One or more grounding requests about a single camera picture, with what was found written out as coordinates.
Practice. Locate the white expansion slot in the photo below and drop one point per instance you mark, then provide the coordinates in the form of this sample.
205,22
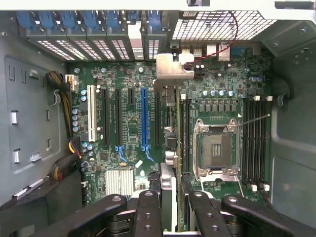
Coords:
91,113

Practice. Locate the thin socket locking lever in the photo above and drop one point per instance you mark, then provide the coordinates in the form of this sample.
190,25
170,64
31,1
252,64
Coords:
254,121

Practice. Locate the silver chipset heatsink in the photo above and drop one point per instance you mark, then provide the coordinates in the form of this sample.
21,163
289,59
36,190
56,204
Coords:
118,181

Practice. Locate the green motherboard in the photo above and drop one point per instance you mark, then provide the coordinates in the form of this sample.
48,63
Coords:
128,118

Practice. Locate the open black PC case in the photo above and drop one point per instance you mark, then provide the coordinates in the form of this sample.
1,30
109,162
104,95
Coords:
291,148

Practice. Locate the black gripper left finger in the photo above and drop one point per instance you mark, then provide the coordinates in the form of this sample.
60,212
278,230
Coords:
145,217

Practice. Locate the CPU socket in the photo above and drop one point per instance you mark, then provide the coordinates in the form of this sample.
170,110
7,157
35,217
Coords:
217,148

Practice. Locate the blue expansion slot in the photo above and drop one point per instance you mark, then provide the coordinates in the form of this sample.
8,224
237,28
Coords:
145,118

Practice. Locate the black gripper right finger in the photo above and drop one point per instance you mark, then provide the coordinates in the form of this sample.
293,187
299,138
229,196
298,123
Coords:
207,217

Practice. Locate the white power connector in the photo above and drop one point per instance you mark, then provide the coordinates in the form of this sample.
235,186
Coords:
73,82

